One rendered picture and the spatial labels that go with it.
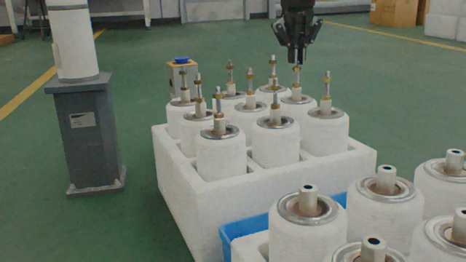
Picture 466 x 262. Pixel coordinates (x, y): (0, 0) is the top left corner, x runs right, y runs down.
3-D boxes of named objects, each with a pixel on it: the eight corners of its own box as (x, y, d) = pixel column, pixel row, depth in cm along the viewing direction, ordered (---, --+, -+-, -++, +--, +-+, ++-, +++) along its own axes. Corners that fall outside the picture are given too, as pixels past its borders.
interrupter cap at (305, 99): (299, 94, 99) (299, 92, 99) (319, 102, 93) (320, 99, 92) (274, 100, 96) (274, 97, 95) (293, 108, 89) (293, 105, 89)
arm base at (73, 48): (57, 84, 98) (42, 11, 92) (65, 76, 106) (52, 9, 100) (97, 81, 99) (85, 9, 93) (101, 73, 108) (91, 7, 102)
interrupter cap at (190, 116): (224, 117, 85) (224, 114, 84) (192, 124, 81) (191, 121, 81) (208, 109, 91) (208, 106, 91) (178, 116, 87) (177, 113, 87)
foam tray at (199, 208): (202, 278, 75) (195, 192, 69) (158, 188, 109) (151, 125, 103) (371, 225, 88) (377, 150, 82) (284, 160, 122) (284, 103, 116)
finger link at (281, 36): (272, 21, 86) (286, 41, 90) (267, 27, 86) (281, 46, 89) (280, 22, 84) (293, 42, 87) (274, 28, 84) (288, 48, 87)
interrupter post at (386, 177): (384, 196, 52) (386, 173, 51) (371, 188, 54) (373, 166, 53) (398, 192, 53) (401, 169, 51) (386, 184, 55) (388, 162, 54)
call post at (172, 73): (182, 172, 117) (172, 67, 106) (176, 164, 123) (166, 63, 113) (205, 167, 119) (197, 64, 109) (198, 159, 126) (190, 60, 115)
